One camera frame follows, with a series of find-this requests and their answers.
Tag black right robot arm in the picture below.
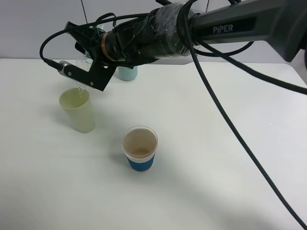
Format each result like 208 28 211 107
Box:
66 0 307 67

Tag teal plastic cup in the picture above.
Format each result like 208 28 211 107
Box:
118 67 138 81

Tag clear bottle green label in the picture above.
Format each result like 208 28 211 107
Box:
73 23 108 93

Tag pale green plastic cup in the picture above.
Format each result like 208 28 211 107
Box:
59 88 95 133

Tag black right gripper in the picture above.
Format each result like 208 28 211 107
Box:
65 21 108 65

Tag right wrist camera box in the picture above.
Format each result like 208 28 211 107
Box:
58 60 117 92

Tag blue sleeved paper cup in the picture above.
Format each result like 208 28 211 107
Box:
122 126 158 172

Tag black right camera cable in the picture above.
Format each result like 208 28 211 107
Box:
39 0 307 230

